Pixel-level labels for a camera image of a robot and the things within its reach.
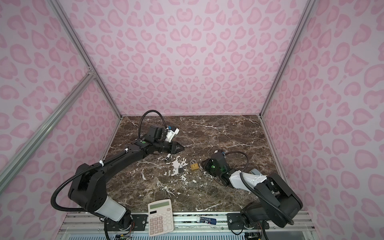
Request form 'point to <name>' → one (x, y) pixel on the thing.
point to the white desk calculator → (160, 217)
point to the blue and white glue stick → (207, 220)
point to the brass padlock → (194, 165)
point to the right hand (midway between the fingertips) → (201, 162)
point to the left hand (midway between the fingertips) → (184, 146)
